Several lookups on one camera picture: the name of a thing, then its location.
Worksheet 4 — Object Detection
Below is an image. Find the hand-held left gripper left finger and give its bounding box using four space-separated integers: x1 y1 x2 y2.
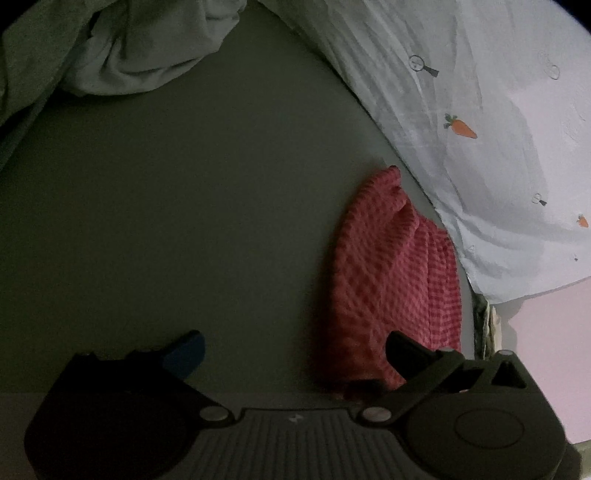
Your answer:
65 329 230 421

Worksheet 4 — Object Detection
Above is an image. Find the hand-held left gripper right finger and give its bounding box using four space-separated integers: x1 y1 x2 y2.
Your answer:
361 330 536 424

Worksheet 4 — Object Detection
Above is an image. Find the red checkered cloth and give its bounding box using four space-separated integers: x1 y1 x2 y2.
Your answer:
317 166 463 398

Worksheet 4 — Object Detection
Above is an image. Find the grey bed sheet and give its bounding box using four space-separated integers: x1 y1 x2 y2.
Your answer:
0 4 478 398

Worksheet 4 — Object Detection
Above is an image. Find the pink sheet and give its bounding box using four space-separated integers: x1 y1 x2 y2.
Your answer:
501 279 591 445

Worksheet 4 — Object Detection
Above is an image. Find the carrot print white blanket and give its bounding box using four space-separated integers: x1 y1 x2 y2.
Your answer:
259 0 591 304

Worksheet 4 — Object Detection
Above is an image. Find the grey crumpled blanket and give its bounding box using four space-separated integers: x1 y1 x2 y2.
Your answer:
0 0 247 172

